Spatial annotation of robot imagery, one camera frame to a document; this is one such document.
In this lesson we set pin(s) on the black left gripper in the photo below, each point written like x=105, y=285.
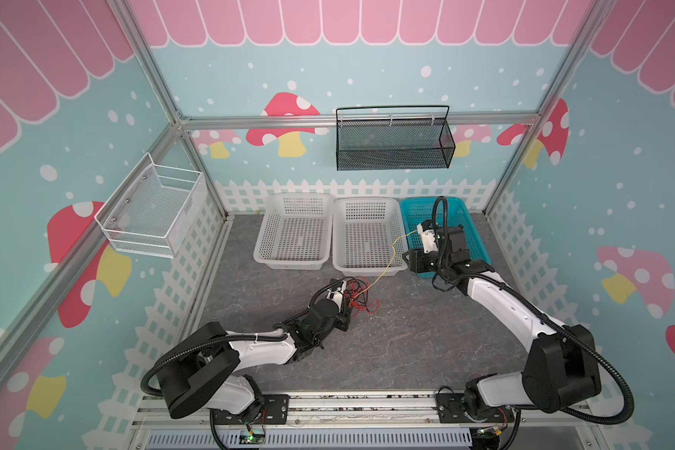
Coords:
x=344, y=316

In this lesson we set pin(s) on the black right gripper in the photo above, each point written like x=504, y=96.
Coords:
x=415, y=260

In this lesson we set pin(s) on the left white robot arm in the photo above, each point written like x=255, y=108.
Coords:
x=201, y=371

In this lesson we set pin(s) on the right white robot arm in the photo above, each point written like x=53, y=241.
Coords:
x=562, y=367

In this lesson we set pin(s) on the teal plastic basket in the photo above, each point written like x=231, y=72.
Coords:
x=444, y=212

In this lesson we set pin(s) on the middle white plastic basket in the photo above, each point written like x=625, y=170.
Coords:
x=368, y=237

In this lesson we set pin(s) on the white plastic basket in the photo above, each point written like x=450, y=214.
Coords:
x=368, y=237
x=296, y=231

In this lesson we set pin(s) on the left white plastic basket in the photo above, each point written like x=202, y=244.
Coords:
x=296, y=231

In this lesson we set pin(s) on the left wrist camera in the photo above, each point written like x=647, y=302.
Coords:
x=336, y=289

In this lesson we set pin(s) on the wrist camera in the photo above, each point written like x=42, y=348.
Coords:
x=427, y=233
x=336, y=289

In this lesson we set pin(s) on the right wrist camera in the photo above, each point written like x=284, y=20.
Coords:
x=427, y=233

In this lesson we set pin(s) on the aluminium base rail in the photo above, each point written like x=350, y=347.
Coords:
x=315, y=420

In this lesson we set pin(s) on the black wire mesh wall basket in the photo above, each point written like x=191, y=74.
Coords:
x=386, y=138

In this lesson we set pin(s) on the white wire wall basket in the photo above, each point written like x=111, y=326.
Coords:
x=151, y=212

